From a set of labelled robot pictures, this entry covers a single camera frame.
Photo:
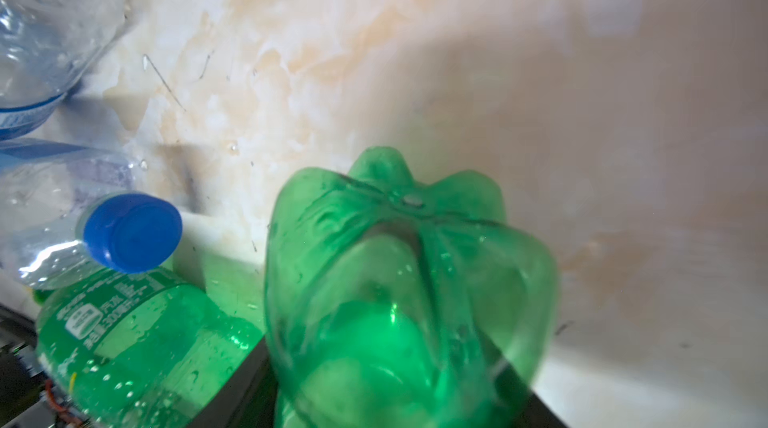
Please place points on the green bottle yellow cap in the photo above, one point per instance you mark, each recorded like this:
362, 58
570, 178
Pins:
395, 303

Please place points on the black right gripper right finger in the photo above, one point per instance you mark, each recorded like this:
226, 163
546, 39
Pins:
536, 414

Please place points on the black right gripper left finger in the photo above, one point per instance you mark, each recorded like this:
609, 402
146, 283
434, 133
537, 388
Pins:
248, 399

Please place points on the Pocari Sweat clear bottle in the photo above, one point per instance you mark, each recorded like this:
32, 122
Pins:
46, 47

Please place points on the clear bottle blue text label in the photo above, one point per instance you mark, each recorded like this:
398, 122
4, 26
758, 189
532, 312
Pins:
69, 211

